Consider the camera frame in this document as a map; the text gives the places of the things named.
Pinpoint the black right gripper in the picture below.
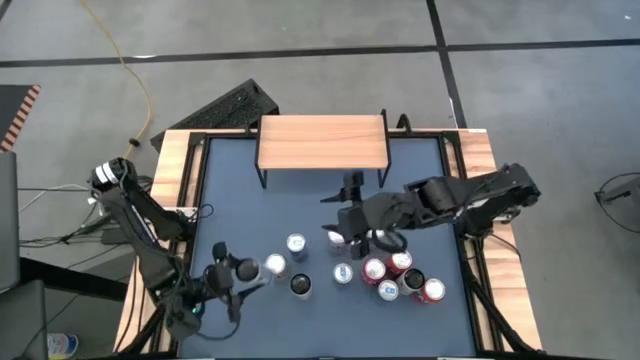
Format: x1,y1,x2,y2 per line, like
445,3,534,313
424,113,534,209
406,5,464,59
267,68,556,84
319,170,374,261

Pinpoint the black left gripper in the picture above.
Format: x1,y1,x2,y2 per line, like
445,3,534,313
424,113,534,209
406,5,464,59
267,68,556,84
199,241,267,324

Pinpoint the white Celsius Peach Vibe can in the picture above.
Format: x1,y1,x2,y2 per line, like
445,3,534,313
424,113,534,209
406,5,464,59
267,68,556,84
289,272,314,301
234,257,274,287

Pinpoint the blue silver Red Bull can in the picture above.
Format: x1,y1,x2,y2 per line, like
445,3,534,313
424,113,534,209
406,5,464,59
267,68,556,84
377,279,401,302
332,262,355,285

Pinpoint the red Fanta strawberry can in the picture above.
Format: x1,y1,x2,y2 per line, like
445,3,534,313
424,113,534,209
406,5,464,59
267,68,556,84
387,250,414,279
413,277,447,305
361,257,388,286

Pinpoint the blue beverage can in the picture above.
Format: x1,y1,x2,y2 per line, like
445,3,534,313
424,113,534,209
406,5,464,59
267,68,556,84
285,232,309,263

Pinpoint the blue table mat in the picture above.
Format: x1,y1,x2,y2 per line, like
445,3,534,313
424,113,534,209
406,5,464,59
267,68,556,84
178,135,479,359

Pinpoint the black power brick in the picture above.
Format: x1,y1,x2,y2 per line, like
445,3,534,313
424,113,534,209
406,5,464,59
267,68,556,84
99,227,126,246

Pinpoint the white blue yellow container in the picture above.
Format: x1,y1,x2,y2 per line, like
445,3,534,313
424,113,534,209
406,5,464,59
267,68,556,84
46,332,80,360

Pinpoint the dark grey box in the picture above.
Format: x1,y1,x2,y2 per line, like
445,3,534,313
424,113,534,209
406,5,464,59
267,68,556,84
0,278,50,360

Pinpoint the black mat orange striped edge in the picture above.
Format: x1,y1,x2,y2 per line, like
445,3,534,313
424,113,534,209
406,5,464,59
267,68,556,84
0,83,42,154

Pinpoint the wooden shelf black metal frame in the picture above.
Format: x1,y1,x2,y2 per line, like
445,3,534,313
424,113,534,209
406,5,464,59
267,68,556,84
253,108,393,190

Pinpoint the yellow cable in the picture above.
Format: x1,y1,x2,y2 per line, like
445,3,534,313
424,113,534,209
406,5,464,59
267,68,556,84
78,0,153,161

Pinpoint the white cable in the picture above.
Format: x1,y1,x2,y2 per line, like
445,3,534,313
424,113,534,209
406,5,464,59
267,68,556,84
18,183,94,214

